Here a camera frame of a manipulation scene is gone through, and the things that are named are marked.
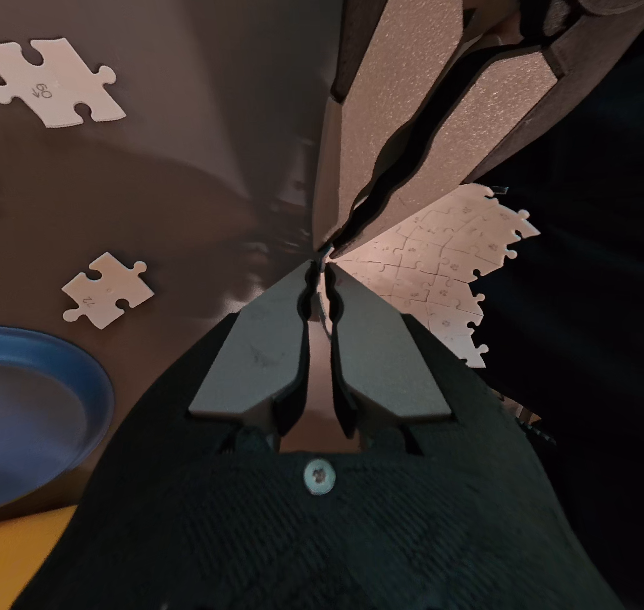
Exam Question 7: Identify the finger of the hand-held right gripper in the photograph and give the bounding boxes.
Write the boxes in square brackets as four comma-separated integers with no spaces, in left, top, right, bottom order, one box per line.
[311,0,466,251]
[331,47,559,259]

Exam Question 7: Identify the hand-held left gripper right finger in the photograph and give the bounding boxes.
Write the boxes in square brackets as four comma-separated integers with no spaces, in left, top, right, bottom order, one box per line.
[324,263,453,440]

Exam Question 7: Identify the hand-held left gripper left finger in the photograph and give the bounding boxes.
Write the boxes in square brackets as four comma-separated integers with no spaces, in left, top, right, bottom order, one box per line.
[187,260,315,438]

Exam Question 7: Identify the partly built puzzle ball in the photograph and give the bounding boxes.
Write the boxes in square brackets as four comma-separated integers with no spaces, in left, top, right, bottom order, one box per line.
[334,184,541,369]

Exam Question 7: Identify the single curved puzzle piece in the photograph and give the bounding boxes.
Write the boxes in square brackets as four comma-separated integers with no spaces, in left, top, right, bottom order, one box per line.
[314,245,335,342]

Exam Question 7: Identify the white puzzle pieces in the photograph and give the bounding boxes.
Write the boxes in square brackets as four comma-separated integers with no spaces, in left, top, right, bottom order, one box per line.
[0,38,155,330]

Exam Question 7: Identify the blue plastic ball stand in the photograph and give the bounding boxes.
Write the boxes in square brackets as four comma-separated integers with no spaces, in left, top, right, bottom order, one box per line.
[0,326,115,507]

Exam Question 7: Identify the person's dark clothed body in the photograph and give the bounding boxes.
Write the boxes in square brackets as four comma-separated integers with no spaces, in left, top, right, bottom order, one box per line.
[473,67,644,610]

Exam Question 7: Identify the yellow plastic bin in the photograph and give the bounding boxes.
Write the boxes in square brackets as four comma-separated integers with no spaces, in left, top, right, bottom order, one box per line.
[0,504,78,610]

